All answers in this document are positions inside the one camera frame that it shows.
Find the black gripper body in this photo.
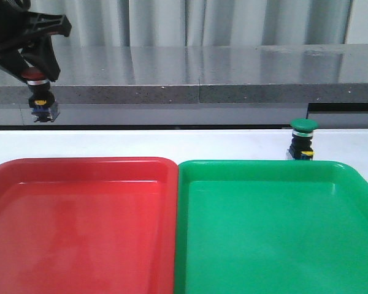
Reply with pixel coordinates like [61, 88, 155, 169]
[0, 1, 31, 52]

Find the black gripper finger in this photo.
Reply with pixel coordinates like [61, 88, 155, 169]
[0, 50, 29, 83]
[21, 12, 72, 81]

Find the red mushroom push button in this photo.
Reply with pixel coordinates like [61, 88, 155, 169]
[21, 67, 59, 123]

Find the green mushroom push button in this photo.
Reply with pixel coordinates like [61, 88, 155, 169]
[287, 118, 318, 160]

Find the grey pleated curtain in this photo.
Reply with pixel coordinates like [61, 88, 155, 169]
[31, 0, 352, 47]

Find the grey stone counter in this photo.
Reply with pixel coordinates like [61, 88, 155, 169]
[0, 45, 368, 129]

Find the red plastic tray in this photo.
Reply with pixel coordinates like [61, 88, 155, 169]
[0, 157, 178, 293]

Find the green plastic tray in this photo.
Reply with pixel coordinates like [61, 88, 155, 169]
[174, 160, 368, 293]

